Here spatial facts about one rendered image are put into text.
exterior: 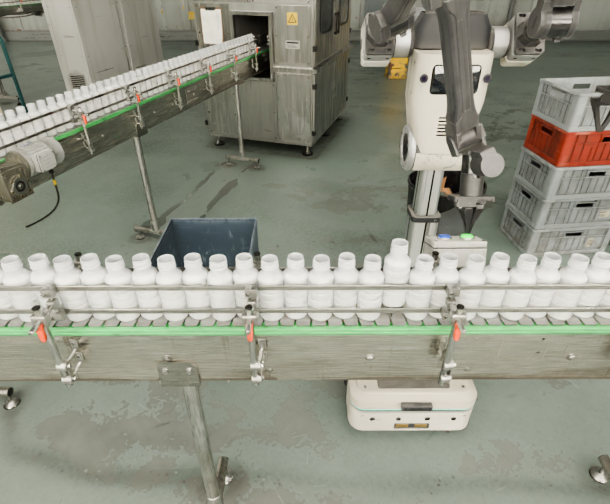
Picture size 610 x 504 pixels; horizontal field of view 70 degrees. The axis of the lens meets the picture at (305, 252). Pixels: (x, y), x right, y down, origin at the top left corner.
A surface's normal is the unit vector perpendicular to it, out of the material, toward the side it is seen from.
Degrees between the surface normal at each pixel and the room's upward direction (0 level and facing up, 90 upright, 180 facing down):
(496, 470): 0
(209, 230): 90
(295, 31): 90
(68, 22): 90
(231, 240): 90
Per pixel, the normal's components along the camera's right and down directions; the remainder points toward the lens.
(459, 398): 0.00, -0.44
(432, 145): 0.00, 0.55
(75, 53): -0.31, 0.52
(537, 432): 0.00, -0.83
